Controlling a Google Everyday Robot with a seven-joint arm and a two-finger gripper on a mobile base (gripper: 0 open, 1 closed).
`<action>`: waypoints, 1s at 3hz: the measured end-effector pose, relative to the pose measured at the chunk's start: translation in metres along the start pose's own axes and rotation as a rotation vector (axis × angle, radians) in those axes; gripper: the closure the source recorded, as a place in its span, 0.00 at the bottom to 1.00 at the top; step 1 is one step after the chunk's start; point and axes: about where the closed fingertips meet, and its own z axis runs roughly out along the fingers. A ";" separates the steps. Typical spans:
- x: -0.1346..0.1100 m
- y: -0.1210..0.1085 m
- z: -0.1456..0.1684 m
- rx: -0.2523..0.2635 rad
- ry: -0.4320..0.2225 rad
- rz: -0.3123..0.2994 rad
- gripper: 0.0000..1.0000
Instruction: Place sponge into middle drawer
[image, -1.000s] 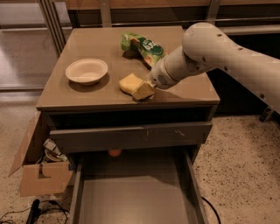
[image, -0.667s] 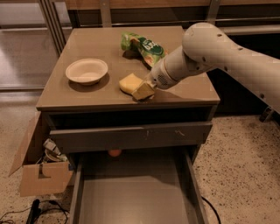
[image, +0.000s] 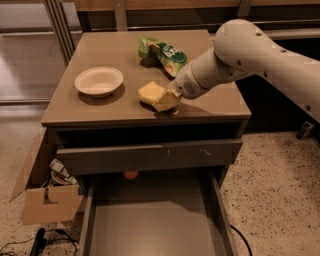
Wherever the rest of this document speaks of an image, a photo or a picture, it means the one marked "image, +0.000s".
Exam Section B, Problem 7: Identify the black cable right floor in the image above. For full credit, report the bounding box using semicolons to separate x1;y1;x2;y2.
229;224;254;256

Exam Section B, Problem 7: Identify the white paper bowl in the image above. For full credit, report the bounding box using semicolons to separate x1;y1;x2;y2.
74;67;123;98

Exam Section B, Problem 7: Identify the yellow sponge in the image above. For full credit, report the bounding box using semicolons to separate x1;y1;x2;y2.
137;81;165;105

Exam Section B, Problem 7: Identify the grey drawer cabinet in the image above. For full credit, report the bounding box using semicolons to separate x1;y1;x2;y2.
42;32;250;256

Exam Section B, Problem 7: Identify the grey open middle drawer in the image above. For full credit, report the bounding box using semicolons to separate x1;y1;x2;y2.
79;168;239;256

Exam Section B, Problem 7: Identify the green chip bag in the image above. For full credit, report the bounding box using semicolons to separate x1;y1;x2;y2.
138;37;190;78

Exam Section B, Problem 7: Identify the small dark floor object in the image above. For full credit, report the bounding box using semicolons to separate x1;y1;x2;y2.
296;121;315;140

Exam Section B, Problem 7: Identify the brown cardboard box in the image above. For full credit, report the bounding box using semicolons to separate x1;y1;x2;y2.
10;128;83;225

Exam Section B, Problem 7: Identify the black power strip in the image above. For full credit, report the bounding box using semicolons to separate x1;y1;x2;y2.
29;228;47;256

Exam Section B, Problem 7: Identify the black cable left floor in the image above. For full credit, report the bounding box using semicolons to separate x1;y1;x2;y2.
0;228;80;256

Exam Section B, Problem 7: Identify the orange ball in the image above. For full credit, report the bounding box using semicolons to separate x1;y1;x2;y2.
123;171;139;180

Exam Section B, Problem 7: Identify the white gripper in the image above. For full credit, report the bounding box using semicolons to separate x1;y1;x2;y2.
152;61;210;112

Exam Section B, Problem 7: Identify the grey top drawer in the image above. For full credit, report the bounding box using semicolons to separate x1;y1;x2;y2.
57;121;246;176

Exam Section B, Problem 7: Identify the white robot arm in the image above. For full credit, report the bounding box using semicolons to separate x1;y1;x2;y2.
152;19;320;122

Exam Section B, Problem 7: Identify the black cable floor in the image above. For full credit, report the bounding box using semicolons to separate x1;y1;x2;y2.
0;228;80;256
229;224;254;256

